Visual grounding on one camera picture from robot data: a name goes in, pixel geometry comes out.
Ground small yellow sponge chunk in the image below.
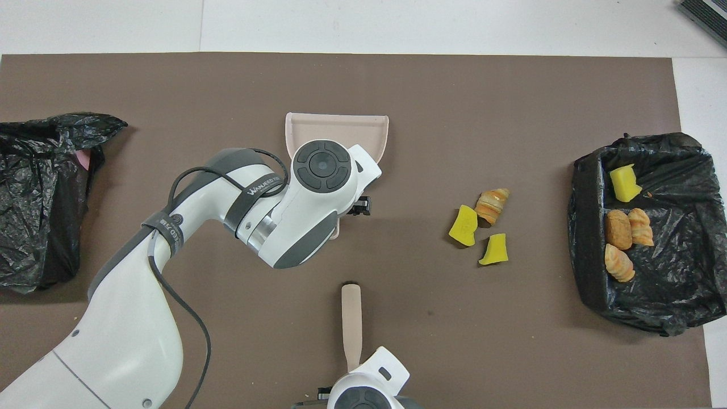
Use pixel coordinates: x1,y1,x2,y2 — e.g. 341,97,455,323
478,233,509,266

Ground brown oval bread roll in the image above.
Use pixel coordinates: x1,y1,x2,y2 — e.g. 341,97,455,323
605,210,633,251

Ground beige brush black bristles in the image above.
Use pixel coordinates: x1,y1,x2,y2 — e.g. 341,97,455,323
341,282,363,373

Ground dark grey ribbed object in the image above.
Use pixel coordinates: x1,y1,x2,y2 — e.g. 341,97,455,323
678,0,727,49

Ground cut croissant piece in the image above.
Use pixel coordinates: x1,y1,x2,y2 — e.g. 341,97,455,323
628,207,655,247

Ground notched yellow sponge piece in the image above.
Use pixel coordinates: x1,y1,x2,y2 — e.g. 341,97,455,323
448,204,479,247

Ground brown table mat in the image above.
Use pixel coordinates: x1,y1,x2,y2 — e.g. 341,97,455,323
0,52,713,409

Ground crumpled black trash bag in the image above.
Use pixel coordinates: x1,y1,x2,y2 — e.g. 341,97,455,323
0,112,129,295

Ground beige plastic dustpan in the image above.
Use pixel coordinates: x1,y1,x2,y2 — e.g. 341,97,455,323
285,112,390,239

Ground pale flaky bread piece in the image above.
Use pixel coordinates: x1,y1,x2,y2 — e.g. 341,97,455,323
604,243,636,283

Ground rectangular yellow sponge piece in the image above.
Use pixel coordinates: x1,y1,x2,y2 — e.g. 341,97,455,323
609,164,644,203

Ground black bag lined trash bin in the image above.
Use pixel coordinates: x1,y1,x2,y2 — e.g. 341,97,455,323
568,132,727,337

